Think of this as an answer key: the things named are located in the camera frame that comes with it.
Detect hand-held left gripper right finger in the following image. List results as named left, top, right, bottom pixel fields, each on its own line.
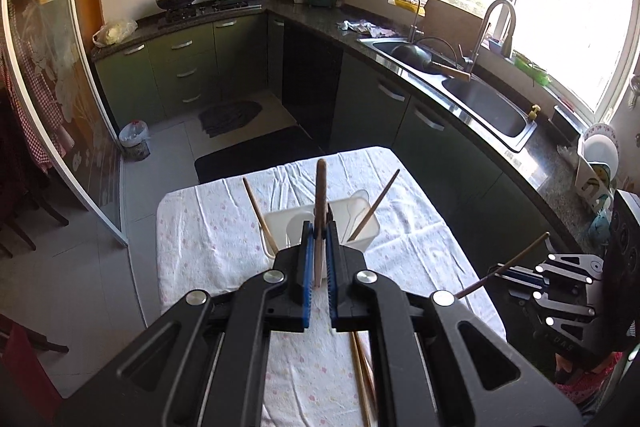
left=325, top=227, right=583, bottom=427

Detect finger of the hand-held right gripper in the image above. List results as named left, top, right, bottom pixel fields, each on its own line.
left=487, top=254, right=607, bottom=289
left=509, top=287, right=599, bottom=331

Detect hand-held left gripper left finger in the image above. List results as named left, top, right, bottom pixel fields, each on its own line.
left=52, top=227, right=316, bottom=427

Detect brown wooden chopstick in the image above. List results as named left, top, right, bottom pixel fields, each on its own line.
left=347, top=169, right=401, bottom=242
left=454, top=232, right=551, bottom=299
left=312, top=158, right=330, bottom=289
left=242, top=177, right=280, bottom=255

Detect white plastic utensil holder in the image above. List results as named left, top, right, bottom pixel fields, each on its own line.
left=262, top=189, right=379, bottom=280

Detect white plastic spoon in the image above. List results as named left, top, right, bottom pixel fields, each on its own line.
left=345, top=194, right=373, bottom=233
left=285, top=214, right=314, bottom=249

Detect pile of chopsticks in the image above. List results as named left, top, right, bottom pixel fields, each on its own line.
left=348, top=331, right=379, bottom=427

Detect white dish rack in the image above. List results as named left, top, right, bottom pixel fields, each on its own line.
left=575, top=142, right=614, bottom=212

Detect floral white tablecloth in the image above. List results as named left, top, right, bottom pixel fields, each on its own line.
left=156, top=146, right=508, bottom=427

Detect white plate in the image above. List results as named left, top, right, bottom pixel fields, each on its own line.
left=582, top=134, right=620, bottom=178

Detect black floor mat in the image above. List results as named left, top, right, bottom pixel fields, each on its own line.
left=194, top=125, right=326, bottom=184

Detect black plastic tray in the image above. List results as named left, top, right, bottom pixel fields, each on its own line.
left=547, top=105, right=586, bottom=138

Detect dark grey floor mat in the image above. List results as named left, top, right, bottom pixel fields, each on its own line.
left=198, top=101, right=264, bottom=139

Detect stainless steel sink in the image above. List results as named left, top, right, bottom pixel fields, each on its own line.
left=357, top=36, right=539, bottom=152

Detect black built-in appliance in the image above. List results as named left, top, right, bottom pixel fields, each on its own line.
left=282, top=24, right=346, bottom=152

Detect green plastic basket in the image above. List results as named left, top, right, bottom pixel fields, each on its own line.
left=514, top=52, right=551, bottom=86

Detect small trash bin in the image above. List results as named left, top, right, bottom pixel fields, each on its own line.
left=118, top=119, right=151, bottom=160

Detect green base cabinets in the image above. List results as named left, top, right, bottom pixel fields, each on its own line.
left=92, top=12, right=566, bottom=253

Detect crumpled dish cloth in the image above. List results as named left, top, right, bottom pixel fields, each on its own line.
left=336, top=19, right=396, bottom=38

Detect dark granite countertop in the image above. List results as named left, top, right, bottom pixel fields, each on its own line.
left=90, top=0, right=616, bottom=253

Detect tall steel faucet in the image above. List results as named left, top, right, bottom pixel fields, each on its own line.
left=470, top=0, right=519, bottom=60

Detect small steel faucet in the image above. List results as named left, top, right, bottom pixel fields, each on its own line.
left=405, top=0, right=426, bottom=42

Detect wooden cutting board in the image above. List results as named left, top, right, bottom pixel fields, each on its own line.
left=424, top=0, right=493, bottom=40

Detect black gas stove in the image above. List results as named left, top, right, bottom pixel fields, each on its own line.
left=159, top=0, right=264, bottom=26

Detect dark wooden chair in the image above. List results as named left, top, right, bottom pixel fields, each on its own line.
left=0, top=177, right=70, bottom=258

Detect red chair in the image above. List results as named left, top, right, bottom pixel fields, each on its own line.
left=0, top=312, right=67, bottom=414

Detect white plastic bag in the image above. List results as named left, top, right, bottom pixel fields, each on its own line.
left=92, top=19, right=139, bottom=48

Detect floral glass sliding door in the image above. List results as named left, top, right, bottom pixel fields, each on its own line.
left=0, top=0, right=130, bottom=248

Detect black pan with wooden handle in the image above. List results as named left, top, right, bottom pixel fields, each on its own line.
left=390, top=38, right=473, bottom=82

